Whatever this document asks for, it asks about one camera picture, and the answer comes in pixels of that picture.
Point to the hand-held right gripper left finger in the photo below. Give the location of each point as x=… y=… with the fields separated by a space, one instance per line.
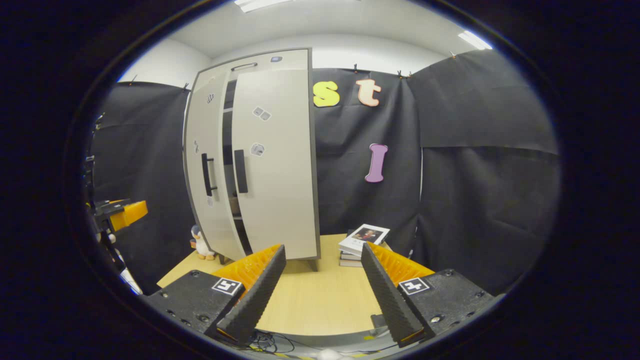
x=257 y=297

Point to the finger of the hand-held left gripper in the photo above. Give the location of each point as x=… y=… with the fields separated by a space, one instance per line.
x=130 y=214

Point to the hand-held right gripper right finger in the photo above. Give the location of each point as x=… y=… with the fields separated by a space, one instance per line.
x=387 y=300

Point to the white shoe cabinet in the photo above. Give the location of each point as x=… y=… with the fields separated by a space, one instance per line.
x=228 y=135

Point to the white cabinet drawer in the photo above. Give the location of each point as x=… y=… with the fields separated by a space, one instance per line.
x=295 y=60

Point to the thin grey book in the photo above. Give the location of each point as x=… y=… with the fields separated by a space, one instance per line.
x=350 y=256
x=350 y=263

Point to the white portrait cover book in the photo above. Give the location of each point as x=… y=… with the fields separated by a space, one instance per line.
x=357 y=243

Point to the colourful printed board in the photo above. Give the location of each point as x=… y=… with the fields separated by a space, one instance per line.
x=131 y=282

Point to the penguin plush toy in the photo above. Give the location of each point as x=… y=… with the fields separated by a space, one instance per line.
x=202 y=247

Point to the black backdrop cloth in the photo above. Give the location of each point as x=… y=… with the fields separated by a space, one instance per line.
x=475 y=200

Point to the ceiling light panel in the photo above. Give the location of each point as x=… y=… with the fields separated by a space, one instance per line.
x=475 y=40
x=262 y=5

